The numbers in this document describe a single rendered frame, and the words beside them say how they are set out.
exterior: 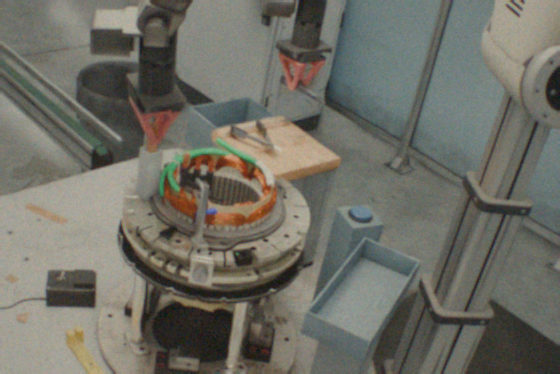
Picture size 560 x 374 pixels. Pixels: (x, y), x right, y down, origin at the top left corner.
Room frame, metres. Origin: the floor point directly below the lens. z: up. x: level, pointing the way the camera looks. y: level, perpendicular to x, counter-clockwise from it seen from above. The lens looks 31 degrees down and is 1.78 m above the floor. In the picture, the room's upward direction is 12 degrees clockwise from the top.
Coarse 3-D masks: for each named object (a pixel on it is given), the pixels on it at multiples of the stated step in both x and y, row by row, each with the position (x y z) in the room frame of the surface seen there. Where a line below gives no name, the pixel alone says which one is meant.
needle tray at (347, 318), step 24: (360, 264) 1.05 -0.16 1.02; (384, 264) 1.06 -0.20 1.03; (408, 264) 1.04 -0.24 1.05; (336, 288) 0.97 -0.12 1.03; (360, 288) 0.98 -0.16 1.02; (384, 288) 0.99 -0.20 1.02; (408, 288) 1.00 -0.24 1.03; (312, 312) 0.87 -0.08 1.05; (336, 312) 0.91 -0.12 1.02; (360, 312) 0.92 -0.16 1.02; (384, 312) 0.93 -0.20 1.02; (312, 336) 0.84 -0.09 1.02; (336, 336) 0.82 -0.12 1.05; (360, 336) 0.81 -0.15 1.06; (336, 360) 0.90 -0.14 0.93; (360, 360) 0.81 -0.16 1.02
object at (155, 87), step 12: (144, 72) 0.98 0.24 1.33; (156, 72) 0.98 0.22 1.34; (168, 72) 0.99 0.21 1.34; (132, 84) 1.01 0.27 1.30; (144, 84) 0.98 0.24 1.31; (156, 84) 0.98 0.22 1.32; (168, 84) 0.99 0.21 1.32; (144, 96) 0.98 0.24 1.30; (156, 96) 0.98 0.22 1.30; (168, 96) 0.99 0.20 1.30; (180, 96) 1.00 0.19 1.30; (156, 108) 0.96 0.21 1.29; (180, 108) 0.98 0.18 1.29
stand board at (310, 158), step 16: (224, 128) 1.37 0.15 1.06; (288, 128) 1.43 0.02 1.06; (240, 144) 1.32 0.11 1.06; (256, 144) 1.33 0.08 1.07; (288, 144) 1.36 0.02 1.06; (304, 144) 1.38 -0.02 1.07; (320, 144) 1.39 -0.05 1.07; (272, 160) 1.28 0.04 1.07; (288, 160) 1.29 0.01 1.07; (304, 160) 1.31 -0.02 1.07; (320, 160) 1.32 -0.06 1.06; (336, 160) 1.34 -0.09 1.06; (288, 176) 1.25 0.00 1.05; (304, 176) 1.28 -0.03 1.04
